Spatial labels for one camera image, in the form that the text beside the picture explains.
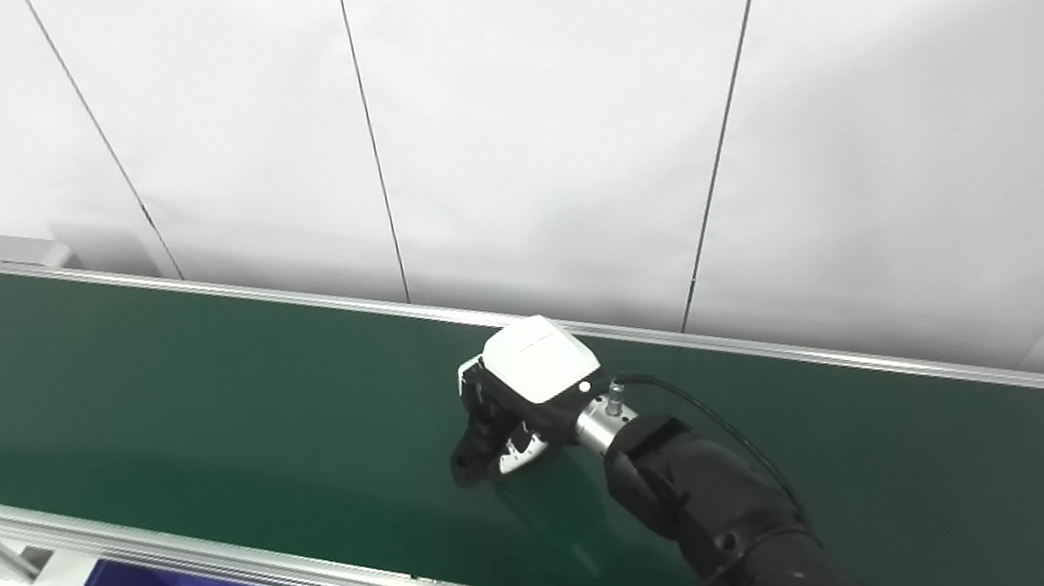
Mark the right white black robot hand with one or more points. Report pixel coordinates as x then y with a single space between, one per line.
536 362

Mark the black flange part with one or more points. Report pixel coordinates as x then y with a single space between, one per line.
466 462

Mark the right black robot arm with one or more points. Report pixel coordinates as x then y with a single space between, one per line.
722 509

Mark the green conveyor belt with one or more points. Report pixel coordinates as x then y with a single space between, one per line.
214 558
194 407

